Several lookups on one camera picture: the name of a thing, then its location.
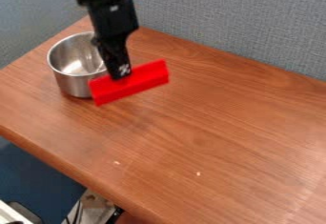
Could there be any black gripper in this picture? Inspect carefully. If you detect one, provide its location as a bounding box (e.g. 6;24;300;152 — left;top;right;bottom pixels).
87;0;139;80

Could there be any red rectangular block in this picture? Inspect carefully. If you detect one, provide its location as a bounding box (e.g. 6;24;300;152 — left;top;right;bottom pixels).
89;59;170;106

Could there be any stainless steel pot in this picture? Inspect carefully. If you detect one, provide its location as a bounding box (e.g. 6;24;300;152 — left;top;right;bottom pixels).
47;31;107;98

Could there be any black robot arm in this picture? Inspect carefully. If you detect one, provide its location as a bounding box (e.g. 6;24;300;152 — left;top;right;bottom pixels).
76;0;139;80

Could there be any white object at corner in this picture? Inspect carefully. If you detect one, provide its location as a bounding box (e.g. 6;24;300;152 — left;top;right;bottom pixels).
0;200;34;224

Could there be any metal table leg bracket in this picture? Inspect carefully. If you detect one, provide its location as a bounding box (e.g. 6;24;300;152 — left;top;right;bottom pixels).
63;190;123;224

